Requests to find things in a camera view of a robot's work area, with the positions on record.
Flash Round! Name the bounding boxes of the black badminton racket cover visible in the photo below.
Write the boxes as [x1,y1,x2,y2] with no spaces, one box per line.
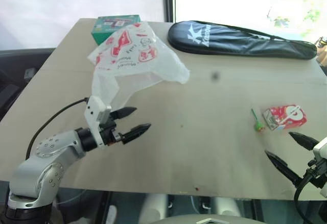
[167,19,318,61]

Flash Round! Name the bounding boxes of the white red-printed plastic bag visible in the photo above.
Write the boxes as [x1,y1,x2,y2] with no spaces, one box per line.
[87,21,191,113]

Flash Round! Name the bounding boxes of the green stick toy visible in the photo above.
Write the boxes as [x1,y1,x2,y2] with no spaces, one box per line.
[250,108,266,133]

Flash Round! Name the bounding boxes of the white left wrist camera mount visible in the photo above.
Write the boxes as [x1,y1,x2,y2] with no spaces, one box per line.
[84,95,113,148]

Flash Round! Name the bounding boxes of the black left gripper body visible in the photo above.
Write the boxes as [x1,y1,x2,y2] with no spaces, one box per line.
[99,110,128,147]

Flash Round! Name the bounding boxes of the dark seat beside table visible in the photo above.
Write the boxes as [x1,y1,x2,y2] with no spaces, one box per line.
[0,47,56,123]

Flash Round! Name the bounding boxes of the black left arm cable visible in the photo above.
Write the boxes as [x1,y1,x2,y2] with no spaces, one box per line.
[25,97,90,161]

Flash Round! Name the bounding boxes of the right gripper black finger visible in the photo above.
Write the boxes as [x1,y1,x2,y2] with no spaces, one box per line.
[264,150,304,187]
[289,131,320,152]

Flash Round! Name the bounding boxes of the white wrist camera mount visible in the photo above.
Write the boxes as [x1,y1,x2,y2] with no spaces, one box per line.
[84,95,113,148]
[312,136,327,161]

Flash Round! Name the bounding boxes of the green cardboard box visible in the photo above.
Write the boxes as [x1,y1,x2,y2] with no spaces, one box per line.
[91,14,142,44]

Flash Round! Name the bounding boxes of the yellowish object beside table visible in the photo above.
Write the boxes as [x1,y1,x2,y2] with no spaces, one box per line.
[315,36,327,69]

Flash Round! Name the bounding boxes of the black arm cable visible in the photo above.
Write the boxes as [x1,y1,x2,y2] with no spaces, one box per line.
[293,172,315,224]
[25,97,90,161]

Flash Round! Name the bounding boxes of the red drink carton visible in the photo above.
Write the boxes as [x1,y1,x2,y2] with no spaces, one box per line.
[262,104,308,132]

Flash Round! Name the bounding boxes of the grey rounded shapes under table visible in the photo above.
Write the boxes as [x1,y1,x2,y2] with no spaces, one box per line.
[139,192,259,224]

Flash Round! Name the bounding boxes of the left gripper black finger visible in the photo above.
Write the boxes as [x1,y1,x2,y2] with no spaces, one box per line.
[120,123,152,144]
[111,106,138,120]

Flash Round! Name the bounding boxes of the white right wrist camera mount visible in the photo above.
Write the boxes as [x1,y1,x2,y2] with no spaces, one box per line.
[312,136,327,161]

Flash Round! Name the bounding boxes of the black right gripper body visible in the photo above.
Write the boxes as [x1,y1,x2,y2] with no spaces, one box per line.
[302,157,327,190]

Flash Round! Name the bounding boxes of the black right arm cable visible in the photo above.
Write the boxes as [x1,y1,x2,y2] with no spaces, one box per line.
[293,172,315,224]

